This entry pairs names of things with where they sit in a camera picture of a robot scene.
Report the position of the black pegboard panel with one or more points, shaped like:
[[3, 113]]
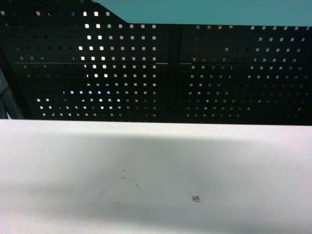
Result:
[[245, 75], [76, 60]]

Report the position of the black pegboard right panel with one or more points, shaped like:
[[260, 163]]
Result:
[[245, 75]]

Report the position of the black pegboard left panel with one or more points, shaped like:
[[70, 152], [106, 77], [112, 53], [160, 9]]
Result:
[[76, 60]]

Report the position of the teal plastic bin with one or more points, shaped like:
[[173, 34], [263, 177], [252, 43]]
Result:
[[215, 12]]

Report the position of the small printed code sticker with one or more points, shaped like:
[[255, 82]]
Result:
[[196, 198]]

